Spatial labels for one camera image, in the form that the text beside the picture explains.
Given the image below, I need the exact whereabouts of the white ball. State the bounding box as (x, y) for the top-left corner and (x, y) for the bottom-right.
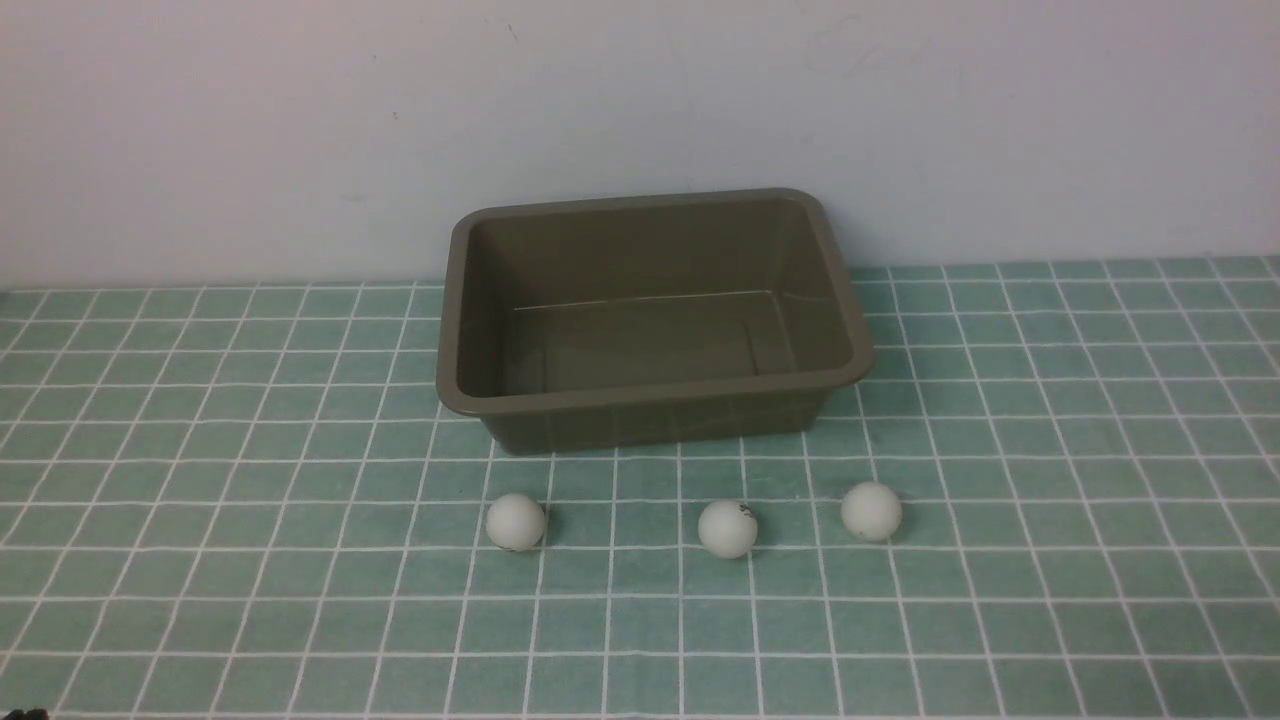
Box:
(485, 493), (548, 552)
(698, 498), (759, 559)
(840, 480), (904, 543)

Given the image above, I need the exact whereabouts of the olive green plastic bin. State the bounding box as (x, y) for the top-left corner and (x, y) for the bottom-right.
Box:
(436, 188), (874, 455)

